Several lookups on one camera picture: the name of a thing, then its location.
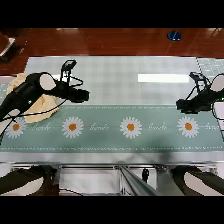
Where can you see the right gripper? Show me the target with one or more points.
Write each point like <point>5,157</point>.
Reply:
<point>195,104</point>

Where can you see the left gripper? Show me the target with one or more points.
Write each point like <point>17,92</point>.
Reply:
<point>78,95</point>

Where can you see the pale yellow shirt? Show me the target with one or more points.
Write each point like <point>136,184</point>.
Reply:
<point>41,108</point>

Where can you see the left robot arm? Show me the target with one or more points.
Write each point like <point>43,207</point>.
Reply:
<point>23,95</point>

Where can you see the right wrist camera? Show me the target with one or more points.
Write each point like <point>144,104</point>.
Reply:
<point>199,78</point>

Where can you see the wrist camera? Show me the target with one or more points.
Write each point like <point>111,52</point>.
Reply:
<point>68,65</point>
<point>199,78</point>

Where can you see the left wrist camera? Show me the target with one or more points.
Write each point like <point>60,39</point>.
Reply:
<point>68,65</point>

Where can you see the silver frame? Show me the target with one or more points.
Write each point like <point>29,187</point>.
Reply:
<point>140,186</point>

